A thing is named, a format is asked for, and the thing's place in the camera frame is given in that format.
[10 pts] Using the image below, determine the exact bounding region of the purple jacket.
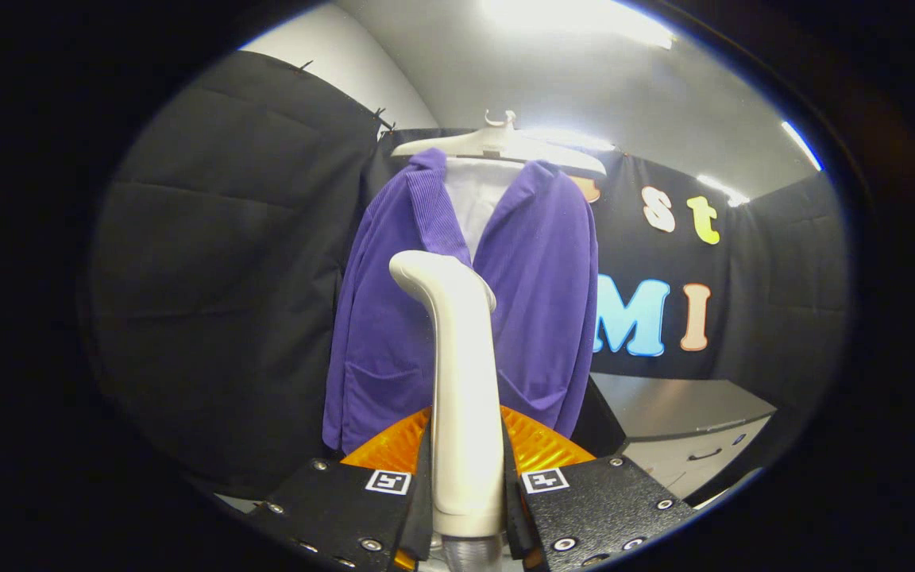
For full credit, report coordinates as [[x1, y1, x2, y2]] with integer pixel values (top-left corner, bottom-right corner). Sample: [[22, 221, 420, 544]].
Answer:
[[321, 148, 600, 455]]

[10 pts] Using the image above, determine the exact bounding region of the white garment board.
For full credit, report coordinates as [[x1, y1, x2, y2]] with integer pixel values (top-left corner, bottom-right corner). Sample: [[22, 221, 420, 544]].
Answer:
[[443, 157, 524, 263]]

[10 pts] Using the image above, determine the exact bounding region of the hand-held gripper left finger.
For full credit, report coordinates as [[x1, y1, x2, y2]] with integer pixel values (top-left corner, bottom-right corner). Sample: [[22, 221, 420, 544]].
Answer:
[[245, 407, 434, 572]]

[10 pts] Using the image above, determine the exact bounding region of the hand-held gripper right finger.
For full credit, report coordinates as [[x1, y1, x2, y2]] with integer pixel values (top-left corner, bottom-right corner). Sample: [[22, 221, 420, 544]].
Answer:
[[499, 405, 697, 572]]

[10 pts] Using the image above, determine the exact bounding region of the large ceiling light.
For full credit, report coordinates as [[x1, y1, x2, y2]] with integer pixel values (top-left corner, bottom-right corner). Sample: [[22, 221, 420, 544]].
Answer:
[[480, 0, 678, 50]]

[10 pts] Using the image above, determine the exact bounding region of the grey cabinet with dark top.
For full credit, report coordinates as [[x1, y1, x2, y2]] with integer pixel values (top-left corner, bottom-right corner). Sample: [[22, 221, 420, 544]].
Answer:
[[589, 372, 778, 501]]

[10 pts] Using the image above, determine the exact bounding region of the white garment steamer head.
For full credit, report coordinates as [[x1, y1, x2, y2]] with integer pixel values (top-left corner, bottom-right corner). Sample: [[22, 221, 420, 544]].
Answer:
[[388, 250, 507, 539]]

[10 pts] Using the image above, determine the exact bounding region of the cream clothes hanger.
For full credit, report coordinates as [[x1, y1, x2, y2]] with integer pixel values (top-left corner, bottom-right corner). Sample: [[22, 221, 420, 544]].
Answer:
[[390, 110, 608, 177]]

